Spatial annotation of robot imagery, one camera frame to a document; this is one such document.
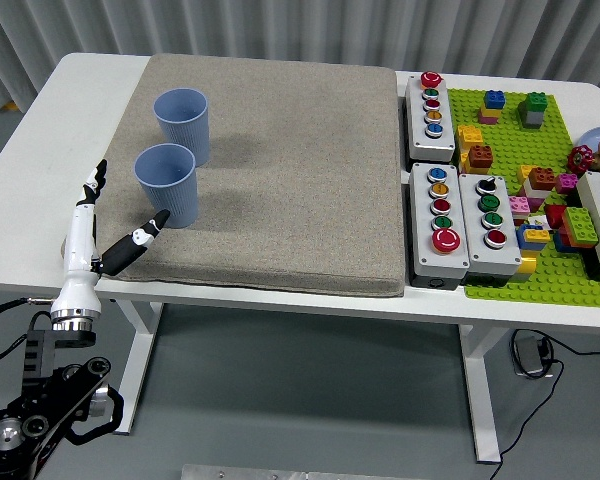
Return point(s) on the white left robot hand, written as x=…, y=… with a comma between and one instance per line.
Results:
x=77, y=250

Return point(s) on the blue ribbed plastic cup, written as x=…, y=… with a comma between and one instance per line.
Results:
x=172, y=195
x=190, y=132

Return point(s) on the white table leg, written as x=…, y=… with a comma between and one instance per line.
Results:
x=480, y=395
x=140, y=360

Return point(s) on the grey-brown fabric mat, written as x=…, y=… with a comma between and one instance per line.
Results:
x=280, y=200

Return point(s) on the grey pleated curtain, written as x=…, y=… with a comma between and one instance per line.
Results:
x=30, y=20

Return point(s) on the five-button box large red mushroom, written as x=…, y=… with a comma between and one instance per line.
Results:
x=425, y=260

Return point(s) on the narrow five-button control box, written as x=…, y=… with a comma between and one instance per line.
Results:
x=430, y=142

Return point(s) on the yellow toy brick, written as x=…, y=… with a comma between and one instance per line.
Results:
x=537, y=235
x=467, y=136
x=526, y=267

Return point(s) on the brown toy brick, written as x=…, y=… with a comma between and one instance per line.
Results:
x=481, y=157

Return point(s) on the pink toy brick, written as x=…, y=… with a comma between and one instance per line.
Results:
x=520, y=205
x=566, y=183
x=487, y=119

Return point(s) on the green studded baseplate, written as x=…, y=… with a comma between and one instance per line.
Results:
x=510, y=150

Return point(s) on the blue toy brick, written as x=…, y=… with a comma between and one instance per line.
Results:
x=495, y=99
x=522, y=241

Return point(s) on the white printed toy brick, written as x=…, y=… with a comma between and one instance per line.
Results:
x=536, y=222

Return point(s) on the grey power adapter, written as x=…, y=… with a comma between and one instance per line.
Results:
x=529, y=356

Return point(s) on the orange-brown toy brick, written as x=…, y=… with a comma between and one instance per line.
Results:
x=542, y=178

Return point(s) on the grey toy brick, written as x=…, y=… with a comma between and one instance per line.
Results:
x=532, y=119

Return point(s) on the red toy brick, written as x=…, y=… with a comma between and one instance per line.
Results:
x=555, y=215

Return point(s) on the lime green toy brick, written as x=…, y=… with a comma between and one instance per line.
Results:
x=581, y=225

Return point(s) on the red toy fruit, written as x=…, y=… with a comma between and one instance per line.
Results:
x=580, y=159

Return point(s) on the white push-button control box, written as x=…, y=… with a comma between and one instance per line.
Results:
x=597, y=215

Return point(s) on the light blue plate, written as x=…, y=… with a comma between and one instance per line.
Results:
x=592, y=136

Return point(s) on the four-button box black switch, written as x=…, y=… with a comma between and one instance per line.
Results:
x=475, y=252

